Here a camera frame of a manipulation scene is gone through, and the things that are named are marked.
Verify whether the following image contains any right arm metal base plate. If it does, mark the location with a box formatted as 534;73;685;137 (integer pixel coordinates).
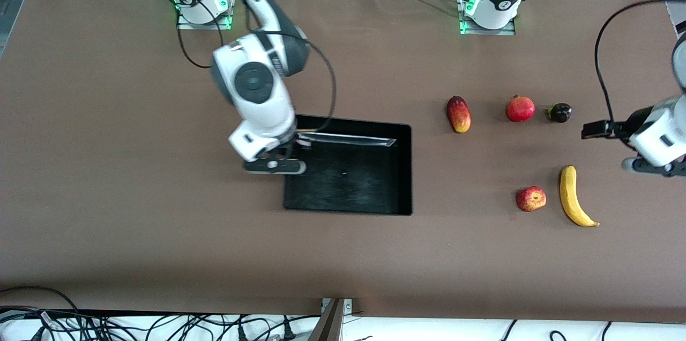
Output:
176;0;236;31

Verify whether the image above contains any black looping floor cable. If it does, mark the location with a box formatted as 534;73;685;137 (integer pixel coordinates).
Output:
0;286;82;325

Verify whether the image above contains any red pomegranate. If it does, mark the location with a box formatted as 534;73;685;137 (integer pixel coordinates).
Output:
506;95;535;123

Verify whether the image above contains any yellow banana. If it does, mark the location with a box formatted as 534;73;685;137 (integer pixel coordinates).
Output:
560;165;600;228

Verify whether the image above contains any long black floor cable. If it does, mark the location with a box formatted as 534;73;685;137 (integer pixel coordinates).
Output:
0;306;322;331

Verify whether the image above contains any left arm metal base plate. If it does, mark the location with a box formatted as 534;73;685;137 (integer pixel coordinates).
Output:
458;0;517;36

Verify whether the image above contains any dark purple mangosteen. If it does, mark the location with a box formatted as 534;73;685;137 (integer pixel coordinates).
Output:
546;103;573;123

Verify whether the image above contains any black plastic tray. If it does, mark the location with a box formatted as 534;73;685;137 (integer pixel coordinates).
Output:
282;114;413;217

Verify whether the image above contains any red yellow mango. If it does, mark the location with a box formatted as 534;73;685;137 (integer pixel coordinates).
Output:
446;95;472;134

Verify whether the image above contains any aluminium profile post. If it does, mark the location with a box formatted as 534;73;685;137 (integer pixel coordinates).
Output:
308;298;353;341

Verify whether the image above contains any red yellow apple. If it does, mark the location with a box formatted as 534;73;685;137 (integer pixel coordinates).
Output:
516;186;547;212

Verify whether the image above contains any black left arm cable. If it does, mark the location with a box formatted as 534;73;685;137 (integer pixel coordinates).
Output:
540;0;686;149

